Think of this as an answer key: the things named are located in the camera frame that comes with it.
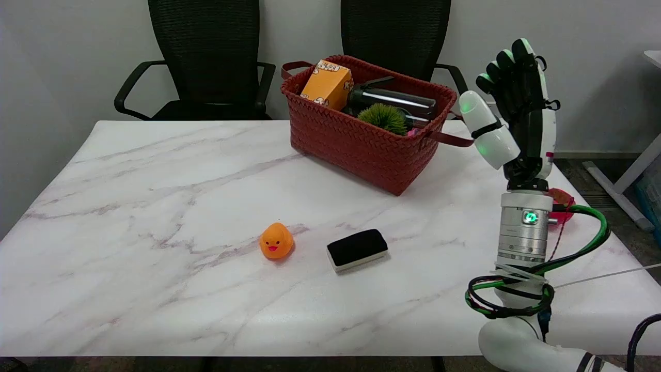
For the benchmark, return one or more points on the white desk leg frame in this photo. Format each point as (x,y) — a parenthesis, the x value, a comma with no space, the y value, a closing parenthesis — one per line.
(627,181)

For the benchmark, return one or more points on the black glossy bottle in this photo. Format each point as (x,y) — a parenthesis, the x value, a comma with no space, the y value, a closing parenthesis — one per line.
(392,101)

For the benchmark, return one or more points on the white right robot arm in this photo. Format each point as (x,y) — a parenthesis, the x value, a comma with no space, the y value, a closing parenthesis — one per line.
(522,237)

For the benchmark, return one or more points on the orange cardboard box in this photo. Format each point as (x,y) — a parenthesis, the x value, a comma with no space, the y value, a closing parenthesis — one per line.
(328,85)

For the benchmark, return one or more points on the white desk top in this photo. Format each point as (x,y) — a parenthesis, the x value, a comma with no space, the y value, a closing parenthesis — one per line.
(654,58)

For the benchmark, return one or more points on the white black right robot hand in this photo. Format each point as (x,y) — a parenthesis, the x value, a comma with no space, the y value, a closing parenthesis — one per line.
(528,111)

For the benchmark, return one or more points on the orange-yellow rubber duck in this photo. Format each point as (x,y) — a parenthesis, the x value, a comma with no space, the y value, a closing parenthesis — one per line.
(276,241)

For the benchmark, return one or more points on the blue storage bin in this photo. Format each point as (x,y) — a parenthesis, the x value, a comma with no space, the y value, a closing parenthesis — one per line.
(651,196)

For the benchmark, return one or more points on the red persimmon toy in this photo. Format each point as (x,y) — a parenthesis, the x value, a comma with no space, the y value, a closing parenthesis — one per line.
(563,204)

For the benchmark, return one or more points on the black mesh office chair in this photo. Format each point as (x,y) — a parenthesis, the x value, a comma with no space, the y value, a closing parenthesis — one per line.
(206,57)
(397,31)

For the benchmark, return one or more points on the black white board eraser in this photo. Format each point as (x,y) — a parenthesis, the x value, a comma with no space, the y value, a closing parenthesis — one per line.
(356,248)

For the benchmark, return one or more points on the red woven basket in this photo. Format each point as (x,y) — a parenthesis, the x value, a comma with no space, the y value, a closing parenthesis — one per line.
(361,144)

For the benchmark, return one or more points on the green spiky ball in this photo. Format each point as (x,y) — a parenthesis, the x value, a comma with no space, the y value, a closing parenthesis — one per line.
(383,118)

